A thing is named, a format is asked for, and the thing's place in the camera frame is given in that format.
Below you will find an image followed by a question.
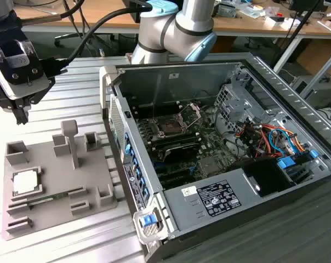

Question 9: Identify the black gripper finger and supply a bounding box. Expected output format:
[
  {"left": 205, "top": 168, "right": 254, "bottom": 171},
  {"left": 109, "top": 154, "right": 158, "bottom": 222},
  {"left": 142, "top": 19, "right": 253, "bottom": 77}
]
[{"left": 11, "top": 99, "right": 31, "bottom": 126}]

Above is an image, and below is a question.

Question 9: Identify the silver CPU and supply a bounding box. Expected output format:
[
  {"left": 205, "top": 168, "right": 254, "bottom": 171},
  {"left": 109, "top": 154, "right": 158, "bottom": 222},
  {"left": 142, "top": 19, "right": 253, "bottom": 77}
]
[{"left": 12, "top": 170, "right": 40, "bottom": 194}]

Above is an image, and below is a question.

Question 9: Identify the CPU socket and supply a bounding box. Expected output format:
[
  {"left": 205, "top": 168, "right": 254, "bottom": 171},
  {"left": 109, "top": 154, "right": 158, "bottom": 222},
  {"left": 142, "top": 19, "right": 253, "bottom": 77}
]
[{"left": 150, "top": 115, "right": 188, "bottom": 138}]

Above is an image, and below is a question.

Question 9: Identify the black RAM slot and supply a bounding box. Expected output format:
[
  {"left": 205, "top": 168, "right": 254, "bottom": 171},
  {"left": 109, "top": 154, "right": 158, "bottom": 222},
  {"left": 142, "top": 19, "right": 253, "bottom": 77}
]
[
  {"left": 153, "top": 138, "right": 202, "bottom": 150},
  {"left": 150, "top": 131, "right": 201, "bottom": 143}
]

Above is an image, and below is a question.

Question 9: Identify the black expansion slot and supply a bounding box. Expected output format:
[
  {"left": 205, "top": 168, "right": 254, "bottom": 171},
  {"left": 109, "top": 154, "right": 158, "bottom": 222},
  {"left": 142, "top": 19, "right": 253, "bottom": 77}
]
[
  {"left": 156, "top": 167, "right": 191, "bottom": 179},
  {"left": 158, "top": 175, "right": 195, "bottom": 188}
]

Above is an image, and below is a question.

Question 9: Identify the black chair base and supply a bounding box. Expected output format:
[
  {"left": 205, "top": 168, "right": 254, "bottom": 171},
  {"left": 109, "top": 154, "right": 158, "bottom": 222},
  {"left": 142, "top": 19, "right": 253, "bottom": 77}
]
[{"left": 54, "top": 32, "right": 82, "bottom": 48}]

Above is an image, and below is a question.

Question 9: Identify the grey parts rack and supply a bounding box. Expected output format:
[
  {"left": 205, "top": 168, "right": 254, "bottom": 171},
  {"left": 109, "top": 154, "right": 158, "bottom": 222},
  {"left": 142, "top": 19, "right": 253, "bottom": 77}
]
[{"left": 1, "top": 119, "right": 119, "bottom": 242}]

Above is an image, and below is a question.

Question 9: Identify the green RAM stick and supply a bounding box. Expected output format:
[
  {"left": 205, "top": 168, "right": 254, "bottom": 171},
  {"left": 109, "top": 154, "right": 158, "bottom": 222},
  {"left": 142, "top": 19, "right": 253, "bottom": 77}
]
[{"left": 27, "top": 191, "right": 73, "bottom": 206}]

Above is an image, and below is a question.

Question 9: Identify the long wooden desk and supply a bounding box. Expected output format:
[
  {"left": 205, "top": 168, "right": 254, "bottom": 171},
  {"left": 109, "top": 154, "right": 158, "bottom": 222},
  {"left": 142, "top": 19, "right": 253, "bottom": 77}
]
[{"left": 13, "top": 0, "right": 141, "bottom": 33}]

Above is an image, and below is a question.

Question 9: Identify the open PC case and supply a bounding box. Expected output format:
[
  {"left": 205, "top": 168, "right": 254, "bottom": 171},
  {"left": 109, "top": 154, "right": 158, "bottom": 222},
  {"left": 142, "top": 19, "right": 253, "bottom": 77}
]
[{"left": 99, "top": 52, "right": 331, "bottom": 262}]

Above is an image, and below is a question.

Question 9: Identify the black case side label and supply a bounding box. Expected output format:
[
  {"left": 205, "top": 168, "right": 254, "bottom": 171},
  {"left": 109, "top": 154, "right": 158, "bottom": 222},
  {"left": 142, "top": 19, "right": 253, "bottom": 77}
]
[{"left": 123, "top": 163, "right": 150, "bottom": 211}]

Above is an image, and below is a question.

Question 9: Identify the black graphics card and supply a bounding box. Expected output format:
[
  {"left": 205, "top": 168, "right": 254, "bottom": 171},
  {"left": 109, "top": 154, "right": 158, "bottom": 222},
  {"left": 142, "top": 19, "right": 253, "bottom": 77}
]
[{"left": 162, "top": 141, "right": 201, "bottom": 165}]

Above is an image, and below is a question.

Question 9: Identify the blue case latch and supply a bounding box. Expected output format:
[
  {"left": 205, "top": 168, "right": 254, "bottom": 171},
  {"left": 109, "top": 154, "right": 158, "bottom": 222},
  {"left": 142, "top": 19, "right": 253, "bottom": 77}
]
[{"left": 141, "top": 215, "right": 156, "bottom": 227}]

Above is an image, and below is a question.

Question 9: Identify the metal socket cover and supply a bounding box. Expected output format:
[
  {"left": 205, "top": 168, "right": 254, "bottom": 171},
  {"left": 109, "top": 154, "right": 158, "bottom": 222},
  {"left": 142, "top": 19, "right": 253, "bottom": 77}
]
[{"left": 178, "top": 101, "right": 203, "bottom": 131}]

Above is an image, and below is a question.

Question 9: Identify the small white sticker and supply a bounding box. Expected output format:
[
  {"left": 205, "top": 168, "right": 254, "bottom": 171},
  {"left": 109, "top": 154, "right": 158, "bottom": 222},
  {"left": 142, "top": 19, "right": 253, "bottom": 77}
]
[{"left": 181, "top": 185, "right": 198, "bottom": 197}]

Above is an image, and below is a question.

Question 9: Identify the grey power supply unit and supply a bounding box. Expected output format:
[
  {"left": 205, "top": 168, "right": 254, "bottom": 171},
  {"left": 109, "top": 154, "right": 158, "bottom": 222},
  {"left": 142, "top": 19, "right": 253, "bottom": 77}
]
[{"left": 162, "top": 167, "right": 254, "bottom": 231}]

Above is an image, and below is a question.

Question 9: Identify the green motherboard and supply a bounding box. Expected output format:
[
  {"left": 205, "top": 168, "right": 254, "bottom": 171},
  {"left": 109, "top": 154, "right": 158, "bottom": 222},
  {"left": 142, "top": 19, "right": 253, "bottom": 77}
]
[{"left": 135, "top": 109, "right": 237, "bottom": 190}]

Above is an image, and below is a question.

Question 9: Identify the silver chipset heatsink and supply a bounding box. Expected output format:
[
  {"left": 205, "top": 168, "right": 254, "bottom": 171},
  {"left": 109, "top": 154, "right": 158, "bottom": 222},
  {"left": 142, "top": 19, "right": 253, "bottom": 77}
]
[{"left": 197, "top": 157, "right": 224, "bottom": 176}]

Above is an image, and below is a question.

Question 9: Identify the metal drive cage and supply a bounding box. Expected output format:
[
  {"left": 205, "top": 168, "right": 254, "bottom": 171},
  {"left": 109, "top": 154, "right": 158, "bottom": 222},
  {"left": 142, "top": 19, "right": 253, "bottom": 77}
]
[{"left": 213, "top": 83, "right": 265, "bottom": 134}]

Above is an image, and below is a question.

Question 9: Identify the black rating label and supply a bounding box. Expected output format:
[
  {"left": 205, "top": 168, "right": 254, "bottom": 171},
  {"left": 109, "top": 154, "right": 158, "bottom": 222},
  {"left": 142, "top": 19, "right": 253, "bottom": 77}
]
[{"left": 197, "top": 179, "right": 242, "bottom": 218}]

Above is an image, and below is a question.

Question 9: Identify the grey desk device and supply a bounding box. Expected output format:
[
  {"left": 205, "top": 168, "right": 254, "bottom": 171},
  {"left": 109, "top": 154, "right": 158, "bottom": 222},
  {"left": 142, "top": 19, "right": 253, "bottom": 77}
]
[{"left": 219, "top": 2, "right": 237, "bottom": 19}]

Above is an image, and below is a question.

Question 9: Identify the cluttered wooden desk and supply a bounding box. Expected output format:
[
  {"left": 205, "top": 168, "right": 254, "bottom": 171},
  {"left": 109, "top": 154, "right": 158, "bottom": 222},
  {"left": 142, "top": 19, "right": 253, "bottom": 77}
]
[{"left": 209, "top": 0, "right": 331, "bottom": 98}]

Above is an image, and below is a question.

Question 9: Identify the white papers pile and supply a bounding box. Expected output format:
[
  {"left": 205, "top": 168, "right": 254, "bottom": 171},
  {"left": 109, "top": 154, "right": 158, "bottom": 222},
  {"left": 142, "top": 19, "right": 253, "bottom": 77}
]
[{"left": 238, "top": 4, "right": 266, "bottom": 20}]

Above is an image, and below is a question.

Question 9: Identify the blue disk carrier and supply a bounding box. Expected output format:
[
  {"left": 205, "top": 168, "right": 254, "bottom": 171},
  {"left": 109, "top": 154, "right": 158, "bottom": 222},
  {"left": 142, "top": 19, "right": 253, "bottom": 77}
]
[{"left": 276, "top": 156, "right": 295, "bottom": 174}]

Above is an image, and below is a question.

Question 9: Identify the black slanted pole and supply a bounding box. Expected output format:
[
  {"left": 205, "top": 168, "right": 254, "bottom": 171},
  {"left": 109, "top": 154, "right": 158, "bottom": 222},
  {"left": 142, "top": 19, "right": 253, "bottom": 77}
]
[{"left": 272, "top": 0, "right": 322, "bottom": 66}]

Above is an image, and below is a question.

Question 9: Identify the grey computer tower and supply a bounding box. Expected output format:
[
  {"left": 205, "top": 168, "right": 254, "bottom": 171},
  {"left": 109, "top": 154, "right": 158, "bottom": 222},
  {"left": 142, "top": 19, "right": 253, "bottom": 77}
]
[{"left": 290, "top": 75, "right": 331, "bottom": 110}]

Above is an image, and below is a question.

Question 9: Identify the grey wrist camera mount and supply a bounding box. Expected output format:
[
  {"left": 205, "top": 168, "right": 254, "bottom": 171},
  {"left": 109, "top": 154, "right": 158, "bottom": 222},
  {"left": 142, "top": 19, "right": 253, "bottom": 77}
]
[{"left": 0, "top": 38, "right": 56, "bottom": 100}]

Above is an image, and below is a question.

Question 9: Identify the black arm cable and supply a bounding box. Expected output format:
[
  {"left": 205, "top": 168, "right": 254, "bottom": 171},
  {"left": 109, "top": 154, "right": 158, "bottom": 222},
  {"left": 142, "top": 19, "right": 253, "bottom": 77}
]
[
  {"left": 42, "top": 2, "right": 155, "bottom": 79},
  {"left": 19, "top": 0, "right": 95, "bottom": 28}
]

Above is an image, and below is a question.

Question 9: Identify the grey case corner handle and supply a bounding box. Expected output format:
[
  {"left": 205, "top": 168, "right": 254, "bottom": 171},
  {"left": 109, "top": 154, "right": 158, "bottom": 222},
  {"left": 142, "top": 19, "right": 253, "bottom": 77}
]
[
  {"left": 132, "top": 207, "right": 168, "bottom": 244},
  {"left": 99, "top": 65, "right": 119, "bottom": 118}
]

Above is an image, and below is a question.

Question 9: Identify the red yellow wire bundle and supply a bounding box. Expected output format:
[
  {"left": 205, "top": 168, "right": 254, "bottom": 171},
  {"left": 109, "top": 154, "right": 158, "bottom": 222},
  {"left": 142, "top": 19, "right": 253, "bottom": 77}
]
[{"left": 235, "top": 123, "right": 267, "bottom": 154}]

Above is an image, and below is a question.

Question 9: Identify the blue wire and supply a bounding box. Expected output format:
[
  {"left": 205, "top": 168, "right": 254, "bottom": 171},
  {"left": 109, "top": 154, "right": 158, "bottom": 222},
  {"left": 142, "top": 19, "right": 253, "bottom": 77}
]
[{"left": 268, "top": 127, "right": 297, "bottom": 157}]

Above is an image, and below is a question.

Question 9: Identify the orange wire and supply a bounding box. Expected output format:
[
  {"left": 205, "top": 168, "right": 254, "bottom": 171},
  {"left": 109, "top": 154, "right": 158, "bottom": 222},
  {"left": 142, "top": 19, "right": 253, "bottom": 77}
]
[{"left": 260, "top": 124, "right": 307, "bottom": 153}]

